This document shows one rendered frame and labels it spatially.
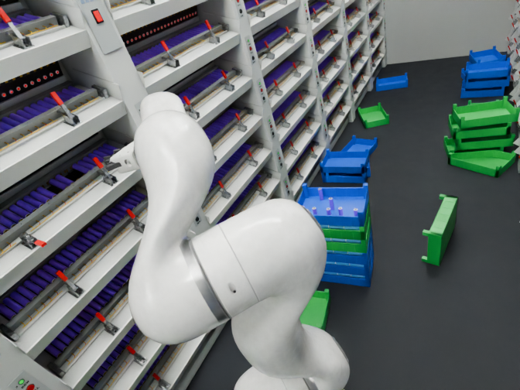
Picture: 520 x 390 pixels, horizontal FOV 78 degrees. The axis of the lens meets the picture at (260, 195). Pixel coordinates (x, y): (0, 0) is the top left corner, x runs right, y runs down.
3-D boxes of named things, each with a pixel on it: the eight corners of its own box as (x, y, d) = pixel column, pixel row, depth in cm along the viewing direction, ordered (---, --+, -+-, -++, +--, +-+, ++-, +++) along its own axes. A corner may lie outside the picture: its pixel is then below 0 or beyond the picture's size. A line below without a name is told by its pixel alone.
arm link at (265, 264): (265, 375, 71) (328, 336, 73) (293, 435, 62) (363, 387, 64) (164, 226, 38) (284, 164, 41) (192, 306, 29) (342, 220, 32)
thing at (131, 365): (213, 278, 146) (212, 260, 136) (112, 420, 107) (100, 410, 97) (177, 258, 152) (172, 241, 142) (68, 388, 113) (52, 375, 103)
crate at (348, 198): (368, 196, 148) (367, 183, 144) (364, 227, 134) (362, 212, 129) (306, 196, 161) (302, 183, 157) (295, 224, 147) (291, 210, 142)
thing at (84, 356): (197, 247, 135) (194, 225, 125) (77, 394, 96) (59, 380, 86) (159, 227, 140) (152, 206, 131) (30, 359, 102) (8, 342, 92)
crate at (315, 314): (331, 299, 157) (329, 289, 153) (323, 337, 143) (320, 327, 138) (274, 291, 170) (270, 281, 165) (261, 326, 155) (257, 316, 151)
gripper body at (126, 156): (145, 175, 78) (120, 178, 85) (172, 152, 84) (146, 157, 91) (126, 148, 74) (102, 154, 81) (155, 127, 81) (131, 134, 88)
